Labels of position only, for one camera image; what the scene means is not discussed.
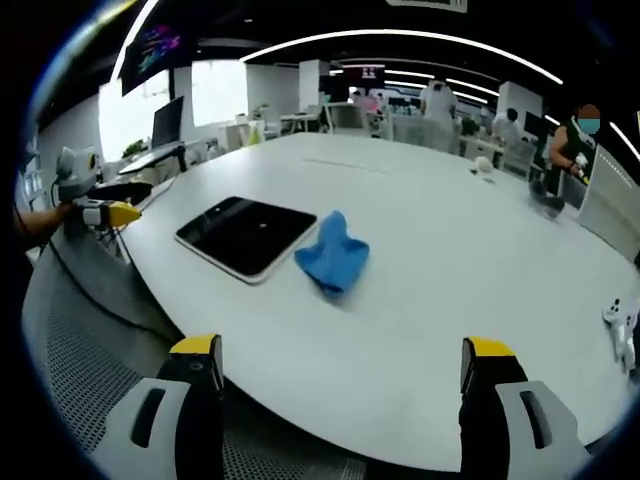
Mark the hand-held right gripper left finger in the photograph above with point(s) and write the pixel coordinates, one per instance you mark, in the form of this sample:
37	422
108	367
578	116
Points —
165	425

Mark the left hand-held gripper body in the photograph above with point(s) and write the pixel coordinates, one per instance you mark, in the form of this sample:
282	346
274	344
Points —
76	177

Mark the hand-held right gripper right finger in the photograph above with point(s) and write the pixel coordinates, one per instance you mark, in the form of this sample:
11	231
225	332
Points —
520	425

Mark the black tablet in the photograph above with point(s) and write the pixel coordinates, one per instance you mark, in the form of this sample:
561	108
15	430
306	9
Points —
247	235

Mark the blue cleaning cloth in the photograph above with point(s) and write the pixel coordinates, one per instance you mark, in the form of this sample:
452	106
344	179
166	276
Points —
332	257

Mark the green potted plant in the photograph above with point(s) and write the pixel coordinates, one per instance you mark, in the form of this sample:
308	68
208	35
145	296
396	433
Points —
134	149

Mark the black computer monitor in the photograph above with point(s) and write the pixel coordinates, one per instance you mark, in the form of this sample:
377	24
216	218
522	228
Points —
167	129

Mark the hanging display screen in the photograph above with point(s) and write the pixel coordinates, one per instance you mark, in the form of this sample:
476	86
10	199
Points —
150	55

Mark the white game controller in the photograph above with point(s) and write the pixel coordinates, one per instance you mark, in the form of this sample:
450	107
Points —
621	330

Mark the dark grey object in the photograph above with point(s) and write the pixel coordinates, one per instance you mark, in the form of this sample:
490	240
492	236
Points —
545	199

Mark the white partition panel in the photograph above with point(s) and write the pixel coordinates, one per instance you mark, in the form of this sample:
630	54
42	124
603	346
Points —
607	200

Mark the white crumpled object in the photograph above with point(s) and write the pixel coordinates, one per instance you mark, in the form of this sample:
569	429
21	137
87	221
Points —
483	165

